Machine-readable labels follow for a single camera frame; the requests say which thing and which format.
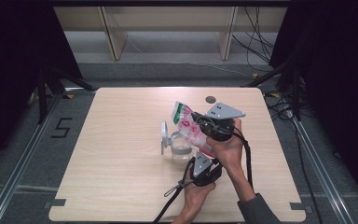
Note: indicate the pink and white snack bag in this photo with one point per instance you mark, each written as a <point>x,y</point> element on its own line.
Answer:
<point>188,126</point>

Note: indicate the black metal stand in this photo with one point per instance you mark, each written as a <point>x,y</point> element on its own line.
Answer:
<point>296,93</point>
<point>42,99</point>

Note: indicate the person's left hand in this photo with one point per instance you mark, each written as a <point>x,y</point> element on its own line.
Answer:
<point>195,197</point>

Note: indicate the person's right hand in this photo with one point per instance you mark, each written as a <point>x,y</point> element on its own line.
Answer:
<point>230,152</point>

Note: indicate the black curtain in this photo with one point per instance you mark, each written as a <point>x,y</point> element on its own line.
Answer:
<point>338,77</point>
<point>12,62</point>

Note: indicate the clear jar with white lid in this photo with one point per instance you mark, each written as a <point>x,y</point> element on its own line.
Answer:
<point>180,146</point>

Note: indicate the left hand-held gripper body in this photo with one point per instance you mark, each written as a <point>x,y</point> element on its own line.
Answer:
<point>201,165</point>

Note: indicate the grey metal floor rail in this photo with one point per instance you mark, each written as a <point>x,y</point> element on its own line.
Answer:
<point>21,161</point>
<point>318,165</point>

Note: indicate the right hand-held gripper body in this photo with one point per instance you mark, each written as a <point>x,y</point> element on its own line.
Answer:
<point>222,110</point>

